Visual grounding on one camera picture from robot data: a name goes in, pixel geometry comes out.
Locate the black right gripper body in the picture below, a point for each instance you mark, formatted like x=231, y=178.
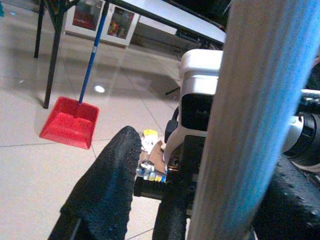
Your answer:
x=190, y=175

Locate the white top black leg table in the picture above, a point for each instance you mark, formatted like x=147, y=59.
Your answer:
x=175, y=15

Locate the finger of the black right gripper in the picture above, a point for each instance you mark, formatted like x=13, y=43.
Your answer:
x=170, y=222

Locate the small yellow white packet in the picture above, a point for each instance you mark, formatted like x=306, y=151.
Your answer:
x=150, y=132

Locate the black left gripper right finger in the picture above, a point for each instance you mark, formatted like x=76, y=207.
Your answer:
x=292, y=212

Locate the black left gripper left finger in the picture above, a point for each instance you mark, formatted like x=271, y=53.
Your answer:
x=105, y=190

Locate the white glass-door cabinet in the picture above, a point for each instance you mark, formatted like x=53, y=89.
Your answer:
x=117, y=25

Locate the white printed paper packet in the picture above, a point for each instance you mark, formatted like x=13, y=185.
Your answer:
x=148, y=143

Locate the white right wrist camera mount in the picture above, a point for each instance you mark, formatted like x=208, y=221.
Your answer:
x=197, y=82

